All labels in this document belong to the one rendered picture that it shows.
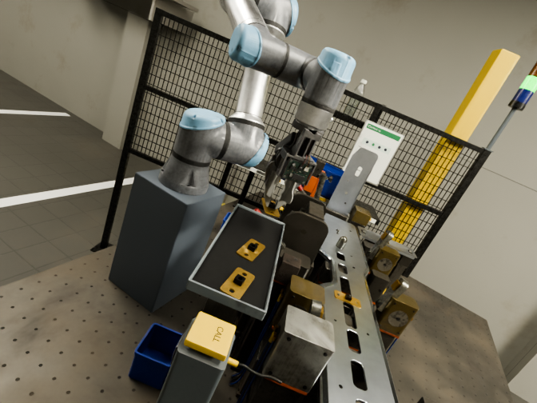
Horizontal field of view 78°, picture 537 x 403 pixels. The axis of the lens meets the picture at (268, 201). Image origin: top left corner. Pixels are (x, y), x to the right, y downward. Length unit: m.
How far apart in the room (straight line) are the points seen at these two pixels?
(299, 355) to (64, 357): 0.61
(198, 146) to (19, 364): 0.67
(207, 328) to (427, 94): 2.75
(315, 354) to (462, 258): 2.64
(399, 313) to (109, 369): 0.82
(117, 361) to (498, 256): 2.84
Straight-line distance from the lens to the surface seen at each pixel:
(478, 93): 2.07
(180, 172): 0.98
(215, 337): 0.50
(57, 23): 5.42
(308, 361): 0.69
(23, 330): 1.10
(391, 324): 1.16
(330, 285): 1.06
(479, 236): 3.18
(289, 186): 0.78
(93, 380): 1.01
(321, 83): 0.70
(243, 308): 0.57
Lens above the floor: 1.51
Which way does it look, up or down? 21 degrees down
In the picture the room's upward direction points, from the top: 23 degrees clockwise
